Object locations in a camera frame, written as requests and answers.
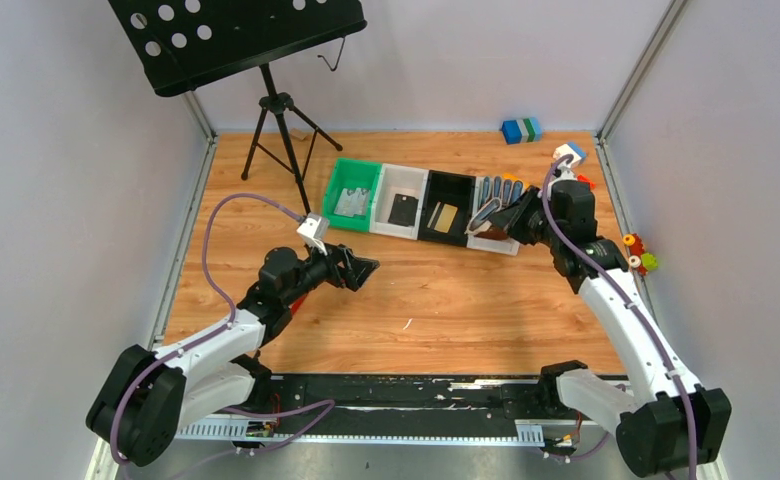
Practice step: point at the white blue toy block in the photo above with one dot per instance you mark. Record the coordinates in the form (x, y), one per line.
(569, 156)

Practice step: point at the orange toy frame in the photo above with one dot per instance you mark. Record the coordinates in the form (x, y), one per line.
(514, 179)

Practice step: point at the white plastic bin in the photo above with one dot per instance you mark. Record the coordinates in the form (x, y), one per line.
(395, 179)

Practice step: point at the black card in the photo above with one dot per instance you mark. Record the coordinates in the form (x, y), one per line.
(403, 211)

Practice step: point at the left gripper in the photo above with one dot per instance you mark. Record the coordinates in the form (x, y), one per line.
(342, 265)

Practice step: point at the brown card holder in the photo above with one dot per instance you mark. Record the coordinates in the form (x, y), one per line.
(493, 233)

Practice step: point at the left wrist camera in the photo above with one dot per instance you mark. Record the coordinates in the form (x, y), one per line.
(312, 230)

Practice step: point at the grey cards in green bin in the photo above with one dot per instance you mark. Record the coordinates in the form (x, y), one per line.
(353, 202)

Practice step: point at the black plastic bin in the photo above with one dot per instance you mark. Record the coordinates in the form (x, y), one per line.
(454, 189)

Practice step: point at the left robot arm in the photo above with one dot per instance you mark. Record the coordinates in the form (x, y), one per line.
(149, 395)

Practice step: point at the blue card holders row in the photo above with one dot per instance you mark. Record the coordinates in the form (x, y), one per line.
(494, 186)

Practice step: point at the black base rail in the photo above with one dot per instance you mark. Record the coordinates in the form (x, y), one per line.
(427, 410)

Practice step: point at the colourful toy vehicle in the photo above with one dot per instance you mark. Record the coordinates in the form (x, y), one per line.
(639, 258)

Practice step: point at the black music stand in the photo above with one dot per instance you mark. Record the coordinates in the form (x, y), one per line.
(184, 45)

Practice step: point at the blue green toy block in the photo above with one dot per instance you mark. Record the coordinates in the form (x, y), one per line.
(522, 130)

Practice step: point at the beige card holder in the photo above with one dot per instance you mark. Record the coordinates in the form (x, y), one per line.
(481, 219)

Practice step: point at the gold card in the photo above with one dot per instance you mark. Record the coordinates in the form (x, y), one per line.
(442, 217)

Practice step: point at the red object under arm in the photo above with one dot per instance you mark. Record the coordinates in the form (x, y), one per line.
(297, 304)

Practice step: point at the green plastic bin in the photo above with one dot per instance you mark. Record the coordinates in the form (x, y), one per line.
(351, 173)

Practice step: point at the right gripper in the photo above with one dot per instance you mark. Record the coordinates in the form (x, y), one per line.
(515, 216)

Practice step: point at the white bin with holders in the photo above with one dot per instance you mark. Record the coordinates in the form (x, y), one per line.
(507, 247)

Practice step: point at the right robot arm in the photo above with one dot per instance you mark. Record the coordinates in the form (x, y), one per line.
(668, 420)

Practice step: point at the red toy brick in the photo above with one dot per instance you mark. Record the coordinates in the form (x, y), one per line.
(587, 181)

